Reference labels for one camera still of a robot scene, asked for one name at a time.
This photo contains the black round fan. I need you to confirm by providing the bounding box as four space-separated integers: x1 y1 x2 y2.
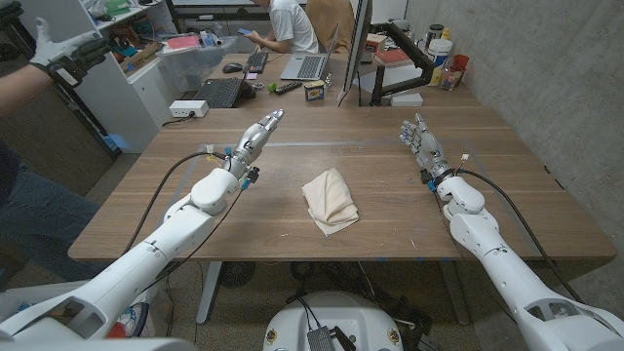
217 261 257 290

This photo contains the white cabinet shelf unit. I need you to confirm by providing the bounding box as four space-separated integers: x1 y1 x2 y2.
4 0 170 155

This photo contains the white plastic tub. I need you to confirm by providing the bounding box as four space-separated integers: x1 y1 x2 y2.
427 38 454 70

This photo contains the orange box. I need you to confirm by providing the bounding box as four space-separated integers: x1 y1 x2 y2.
364 32 388 55

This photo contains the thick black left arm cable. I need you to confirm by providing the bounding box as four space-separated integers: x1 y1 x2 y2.
121 150 230 257

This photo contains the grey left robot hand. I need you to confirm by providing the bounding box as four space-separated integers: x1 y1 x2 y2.
224 108 286 180

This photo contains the clear glass jar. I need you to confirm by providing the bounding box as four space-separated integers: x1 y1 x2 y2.
440 67 462 92

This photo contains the pink flat packet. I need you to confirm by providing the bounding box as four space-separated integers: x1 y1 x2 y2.
166 34 201 52

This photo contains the black gloved hand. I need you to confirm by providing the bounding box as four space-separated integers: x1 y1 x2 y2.
0 0 24 30

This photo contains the black remote control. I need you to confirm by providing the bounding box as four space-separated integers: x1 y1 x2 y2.
274 80 304 97

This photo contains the green box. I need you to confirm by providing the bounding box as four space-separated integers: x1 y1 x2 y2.
103 0 134 17

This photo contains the flat white box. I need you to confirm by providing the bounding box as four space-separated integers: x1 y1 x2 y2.
389 92 424 108

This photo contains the grey vented box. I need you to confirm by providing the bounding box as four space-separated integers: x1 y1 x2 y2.
305 326 337 351

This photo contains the blue object on floor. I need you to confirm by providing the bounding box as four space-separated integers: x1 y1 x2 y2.
102 133 130 153

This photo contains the operator in blue jeans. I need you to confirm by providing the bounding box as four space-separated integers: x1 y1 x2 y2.
0 140 106 284

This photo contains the dark lidded bottle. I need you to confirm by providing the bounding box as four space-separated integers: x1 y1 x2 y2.
427 23 446 48

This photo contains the black laptop keyboard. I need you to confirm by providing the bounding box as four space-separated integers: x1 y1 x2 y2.
193 77 247 109

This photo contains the brown cardboard box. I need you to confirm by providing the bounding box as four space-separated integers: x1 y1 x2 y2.
118 42 163 75

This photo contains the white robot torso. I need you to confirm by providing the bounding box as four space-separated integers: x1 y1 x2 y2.
262 291 405 351

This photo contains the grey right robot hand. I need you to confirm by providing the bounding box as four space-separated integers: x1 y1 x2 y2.
399 112 454 185

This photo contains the white power strip box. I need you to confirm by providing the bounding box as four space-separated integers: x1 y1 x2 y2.
168 98 210 119

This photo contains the brown chair back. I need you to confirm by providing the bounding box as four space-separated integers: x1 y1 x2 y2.
306 0 356 54

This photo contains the bare operator forearm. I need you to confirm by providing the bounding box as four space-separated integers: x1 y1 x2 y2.
0 62 53 118

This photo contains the seated person in white t-shirt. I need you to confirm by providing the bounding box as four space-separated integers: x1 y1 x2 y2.
243 0 321 55

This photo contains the black computer monitor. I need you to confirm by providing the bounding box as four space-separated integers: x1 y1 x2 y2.
340 0 374 94

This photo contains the white and black gloved hand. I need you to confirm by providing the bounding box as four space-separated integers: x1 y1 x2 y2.
28 17 112 90

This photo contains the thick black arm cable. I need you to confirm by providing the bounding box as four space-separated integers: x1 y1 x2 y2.
457 168 586 304
121 150 230 257

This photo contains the red book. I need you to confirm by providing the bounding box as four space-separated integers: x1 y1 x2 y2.
373 48 414 68

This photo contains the small black keyboard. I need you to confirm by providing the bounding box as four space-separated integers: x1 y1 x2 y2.
245 50 270 75

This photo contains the cream folded cheesecloth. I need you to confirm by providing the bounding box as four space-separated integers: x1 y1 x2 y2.
300 167 361 238

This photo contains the bin with plastic bag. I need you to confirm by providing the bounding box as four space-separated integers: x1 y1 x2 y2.
103 292 172 340

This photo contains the grey table leg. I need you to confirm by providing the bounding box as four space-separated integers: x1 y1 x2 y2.
195 261 223 326
438 260 472 328

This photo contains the silver open laptop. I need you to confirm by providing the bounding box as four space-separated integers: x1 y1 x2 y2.
279 21 341 82

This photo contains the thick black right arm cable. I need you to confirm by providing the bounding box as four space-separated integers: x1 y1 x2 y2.
457 168 586 304

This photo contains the red cup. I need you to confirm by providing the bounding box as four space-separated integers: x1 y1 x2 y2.
450 54 471 87

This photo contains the clear plastic storage bin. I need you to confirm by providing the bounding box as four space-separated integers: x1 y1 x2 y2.
157 35 239 93

